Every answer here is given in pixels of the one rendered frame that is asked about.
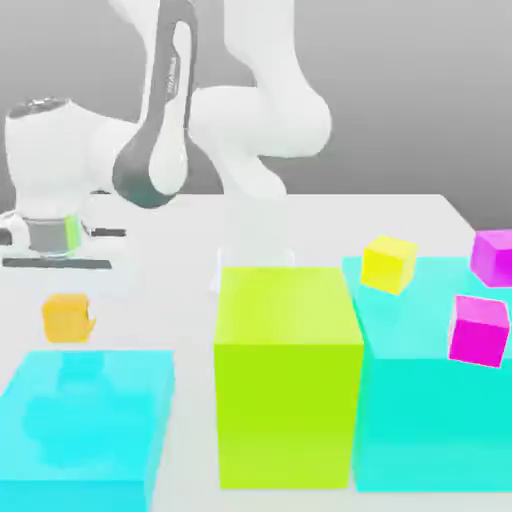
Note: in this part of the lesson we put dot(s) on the small orange cube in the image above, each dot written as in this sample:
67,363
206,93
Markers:
64,320

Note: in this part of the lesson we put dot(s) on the small purple cube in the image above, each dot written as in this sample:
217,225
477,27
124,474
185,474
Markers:
494,260

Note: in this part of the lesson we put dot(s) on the large cyan box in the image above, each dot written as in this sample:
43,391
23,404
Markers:
80,420

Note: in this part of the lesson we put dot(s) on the large turquoise box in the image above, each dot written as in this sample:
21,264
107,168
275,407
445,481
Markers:
420,420

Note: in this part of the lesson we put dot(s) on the small magenta cube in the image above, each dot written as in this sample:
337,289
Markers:
478,340

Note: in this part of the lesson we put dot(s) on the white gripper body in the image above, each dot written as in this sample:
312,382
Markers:
56,263

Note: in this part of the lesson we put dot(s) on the large lime green box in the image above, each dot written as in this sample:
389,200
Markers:
286,400

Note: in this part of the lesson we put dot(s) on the small yellow cube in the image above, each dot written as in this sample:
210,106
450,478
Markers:
386,266

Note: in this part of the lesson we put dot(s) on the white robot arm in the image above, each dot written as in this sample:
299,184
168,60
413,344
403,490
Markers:
280,120

